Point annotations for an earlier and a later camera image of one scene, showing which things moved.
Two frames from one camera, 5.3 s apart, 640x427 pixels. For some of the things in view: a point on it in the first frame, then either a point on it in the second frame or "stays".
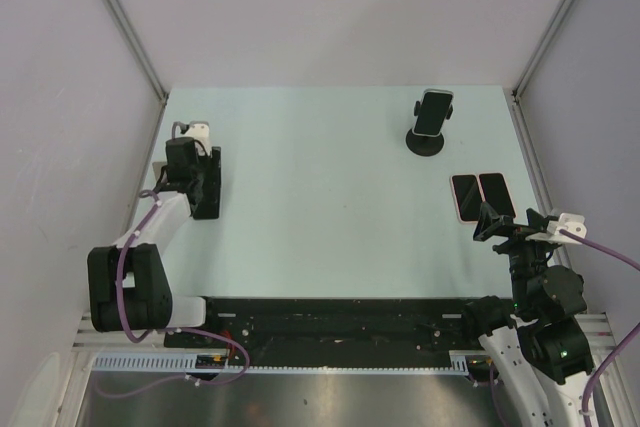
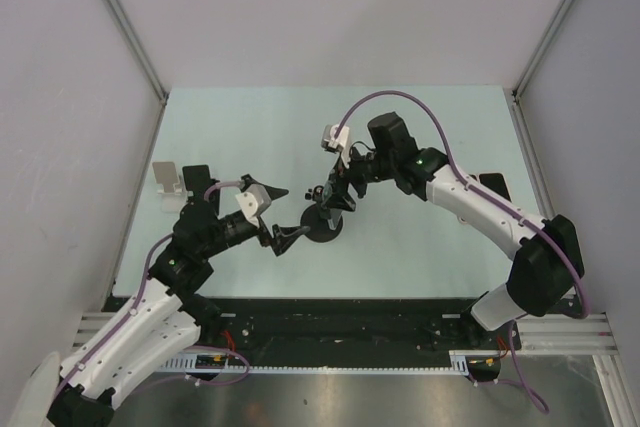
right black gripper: [491, 223] → [338, 197]
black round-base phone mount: [425, 145] → [316, 217]
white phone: [433, 111] → [334, 218]
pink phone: [495, 192] stays
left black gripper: [199, 157] → [282, 237]
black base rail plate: [333, 326] stays
